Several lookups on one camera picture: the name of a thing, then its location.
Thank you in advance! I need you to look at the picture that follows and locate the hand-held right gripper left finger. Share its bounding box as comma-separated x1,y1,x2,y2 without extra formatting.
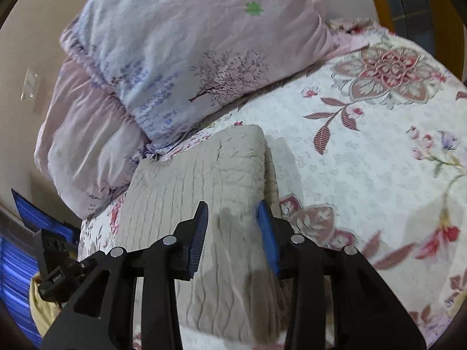
40,201,209,350

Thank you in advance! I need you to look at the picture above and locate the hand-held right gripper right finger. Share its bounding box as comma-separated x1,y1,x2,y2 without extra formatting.
256,200,427,350

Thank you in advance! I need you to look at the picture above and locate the beige cable-knit sweater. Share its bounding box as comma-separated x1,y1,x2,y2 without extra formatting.
113,124,292,345

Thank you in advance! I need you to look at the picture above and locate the flat screen television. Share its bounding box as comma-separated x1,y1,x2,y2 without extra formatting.
0,188,81,347

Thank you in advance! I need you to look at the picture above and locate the yellow cloth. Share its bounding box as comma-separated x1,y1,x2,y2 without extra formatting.
29,273,62,336

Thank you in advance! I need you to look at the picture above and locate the pink pillow with lavender print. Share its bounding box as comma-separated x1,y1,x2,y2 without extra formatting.
34,58,161,219

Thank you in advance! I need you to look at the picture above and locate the floral bed sheet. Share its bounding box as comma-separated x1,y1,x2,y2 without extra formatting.
76,18,467,350

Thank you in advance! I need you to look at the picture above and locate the pink pillow with tree print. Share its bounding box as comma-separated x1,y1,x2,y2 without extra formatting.
60,0,369,146

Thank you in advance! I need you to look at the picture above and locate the clear plastic wall patch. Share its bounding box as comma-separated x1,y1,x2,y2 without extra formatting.
20,67,39,101

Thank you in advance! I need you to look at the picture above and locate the wooden window frame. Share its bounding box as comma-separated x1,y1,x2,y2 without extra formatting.
361,0,467,81

